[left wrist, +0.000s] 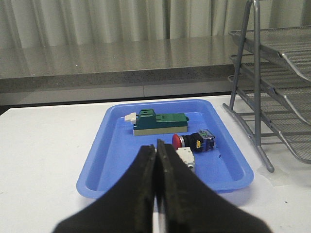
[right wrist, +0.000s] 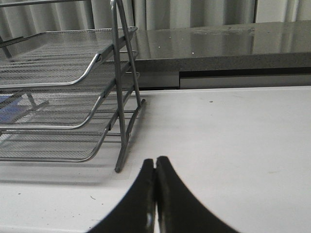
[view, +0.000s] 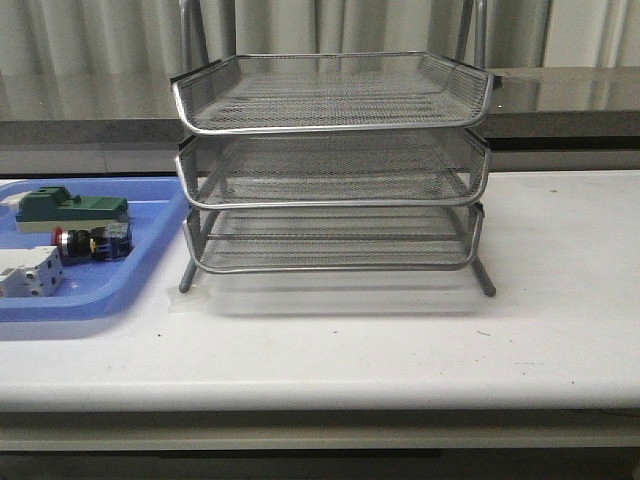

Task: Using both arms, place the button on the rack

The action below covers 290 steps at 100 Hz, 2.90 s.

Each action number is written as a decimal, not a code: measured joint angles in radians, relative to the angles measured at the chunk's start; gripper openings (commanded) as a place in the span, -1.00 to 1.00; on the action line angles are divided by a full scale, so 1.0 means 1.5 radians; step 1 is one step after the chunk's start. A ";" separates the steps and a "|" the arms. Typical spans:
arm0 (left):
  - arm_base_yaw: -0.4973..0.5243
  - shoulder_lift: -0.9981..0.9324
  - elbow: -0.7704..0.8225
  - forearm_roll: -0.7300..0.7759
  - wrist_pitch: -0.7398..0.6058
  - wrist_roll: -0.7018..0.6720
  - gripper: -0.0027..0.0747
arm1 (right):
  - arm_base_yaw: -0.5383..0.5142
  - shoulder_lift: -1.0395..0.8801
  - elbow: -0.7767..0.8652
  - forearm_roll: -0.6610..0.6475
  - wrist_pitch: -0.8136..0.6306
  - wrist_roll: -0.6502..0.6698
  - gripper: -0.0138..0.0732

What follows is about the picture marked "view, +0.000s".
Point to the red emergency stop button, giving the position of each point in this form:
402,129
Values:
111,242

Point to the blue plastic tray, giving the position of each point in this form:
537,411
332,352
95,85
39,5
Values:
92,289

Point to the grey stone back counter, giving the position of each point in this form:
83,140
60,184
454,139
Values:
559,118

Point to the silver metal rack frame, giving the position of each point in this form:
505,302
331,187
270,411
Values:
470,50

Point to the green and beige switch block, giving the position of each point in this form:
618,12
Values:
48,207

